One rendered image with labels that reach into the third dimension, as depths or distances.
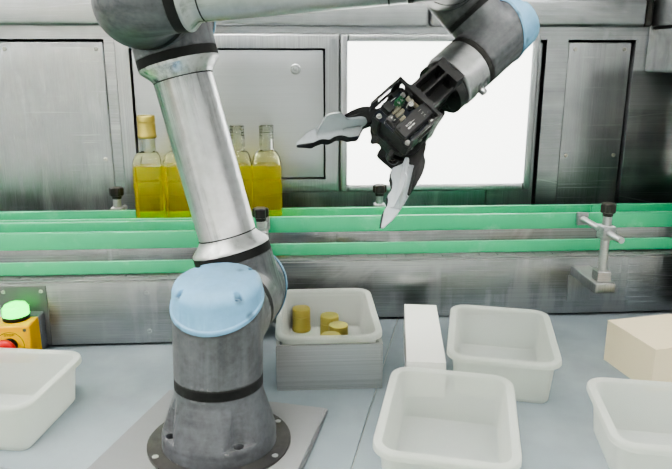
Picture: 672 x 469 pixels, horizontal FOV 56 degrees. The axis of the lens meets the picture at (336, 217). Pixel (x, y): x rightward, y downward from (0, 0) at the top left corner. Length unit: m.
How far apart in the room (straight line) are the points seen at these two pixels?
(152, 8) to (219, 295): 0.34
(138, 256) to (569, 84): 0.99
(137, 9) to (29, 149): 0.80
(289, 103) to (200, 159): 0.52
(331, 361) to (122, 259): 0.44
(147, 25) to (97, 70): 0.69
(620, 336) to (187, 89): 0.81
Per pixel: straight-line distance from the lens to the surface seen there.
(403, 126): 0.76
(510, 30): 0.88
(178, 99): 0.91
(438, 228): 1.29
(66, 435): 1.03
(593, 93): 1.57
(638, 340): 1.16
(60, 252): 1.26
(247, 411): 0.85
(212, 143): 0.91
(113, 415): 1.05
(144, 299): 1.22
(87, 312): 1.26
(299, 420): 0.96
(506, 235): 1.34
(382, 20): 1.40
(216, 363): 0.81
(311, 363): 1.04
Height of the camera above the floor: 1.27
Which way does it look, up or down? 14 degrees down
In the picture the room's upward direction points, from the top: straight up
